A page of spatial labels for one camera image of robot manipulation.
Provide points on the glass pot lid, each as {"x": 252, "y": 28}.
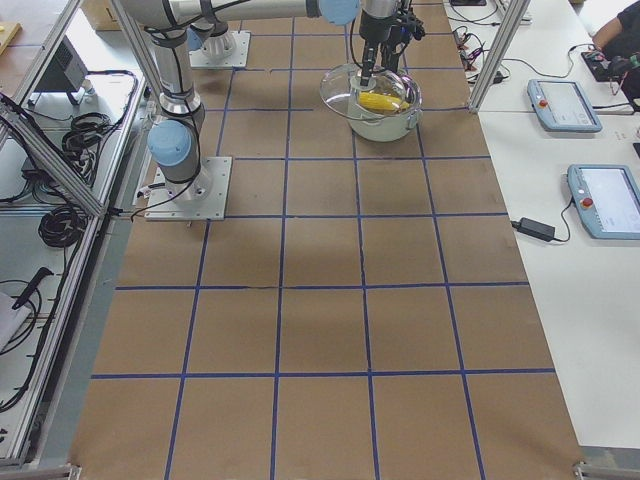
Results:
{"x": 340, "y": 87}

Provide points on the yellow corn cob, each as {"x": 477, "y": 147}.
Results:
{"x": 381, "y": 103}

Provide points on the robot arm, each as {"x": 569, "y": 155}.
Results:
{"x": 385, "y": 41}
{"x": 175, "y": 142}

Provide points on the pale green cooking pot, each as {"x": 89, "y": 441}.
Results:
{"x": 391, "y": 128}

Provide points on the upper teach pendant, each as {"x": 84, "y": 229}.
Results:
{"x": 562, "y": 106}

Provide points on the teach pendant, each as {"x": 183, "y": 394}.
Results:
{"x": 562, "y": 106}
{"x": 606, "y": 199}

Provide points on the black power adapter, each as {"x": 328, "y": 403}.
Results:
{"x": 534, "y": 229}

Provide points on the brown paper table mat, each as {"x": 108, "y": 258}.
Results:
{"x": 362, "y": 312}

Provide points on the lower teach pendant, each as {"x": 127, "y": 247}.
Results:
{"x": 606, "y": 199}

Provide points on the cardboard box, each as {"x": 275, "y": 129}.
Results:
{"x": 101, "y": 15}

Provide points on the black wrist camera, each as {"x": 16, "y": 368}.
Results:
{"x": 413, "y": 28}

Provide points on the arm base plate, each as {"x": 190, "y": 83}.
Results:
{"x": 205, "y": 199}
{"x": 227, "y": 51}

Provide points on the aluminium frame post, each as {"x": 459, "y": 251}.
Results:
{"x": 500, "y": 44}

